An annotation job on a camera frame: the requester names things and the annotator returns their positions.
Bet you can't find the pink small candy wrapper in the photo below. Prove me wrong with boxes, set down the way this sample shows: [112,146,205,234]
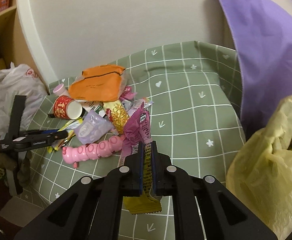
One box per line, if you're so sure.
[119,86,137,101]

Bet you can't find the scattered wrappers on sheet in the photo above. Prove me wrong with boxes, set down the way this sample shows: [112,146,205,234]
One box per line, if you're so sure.
[47,117,84,153]

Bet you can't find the pink round bottle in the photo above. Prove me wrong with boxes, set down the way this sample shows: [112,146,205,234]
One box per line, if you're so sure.
[53,83,70,97]

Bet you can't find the pink caterpillar toy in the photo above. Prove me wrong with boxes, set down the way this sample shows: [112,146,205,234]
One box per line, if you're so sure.
[62,135,125,168]

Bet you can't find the lilac blister pack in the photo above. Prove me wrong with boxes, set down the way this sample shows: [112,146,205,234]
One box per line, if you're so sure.
[74,110,113,145]

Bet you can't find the orange plastic package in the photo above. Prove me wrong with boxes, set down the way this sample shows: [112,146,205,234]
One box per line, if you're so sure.
[68,64,128,102]

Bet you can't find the magenta snack wrapper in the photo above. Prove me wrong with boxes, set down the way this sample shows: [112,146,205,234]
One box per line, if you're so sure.
[121,102,152,165]

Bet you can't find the yellow snack wrapper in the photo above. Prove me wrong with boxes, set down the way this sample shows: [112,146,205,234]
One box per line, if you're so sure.
[124,142,162,215]

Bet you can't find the yellow-green trash bag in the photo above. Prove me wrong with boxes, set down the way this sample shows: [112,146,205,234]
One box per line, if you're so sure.
[226,95,292,239]

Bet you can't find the yellow noodle snack bag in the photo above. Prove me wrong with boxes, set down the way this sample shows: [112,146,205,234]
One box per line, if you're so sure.
[103,100,130,134]

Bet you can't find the purple pillow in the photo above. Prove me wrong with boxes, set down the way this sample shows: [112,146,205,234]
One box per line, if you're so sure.
[218,0,292,138]

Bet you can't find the red paper cup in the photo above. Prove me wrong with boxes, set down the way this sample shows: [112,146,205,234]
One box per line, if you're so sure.
[53,95,83,120]

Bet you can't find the white plastic bag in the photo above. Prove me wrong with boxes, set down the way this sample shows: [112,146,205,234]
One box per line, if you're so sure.
[0,63,47,137]

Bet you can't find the green checkered bed sheet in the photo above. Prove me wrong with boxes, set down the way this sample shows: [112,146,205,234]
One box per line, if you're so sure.
[19,41,245,239]

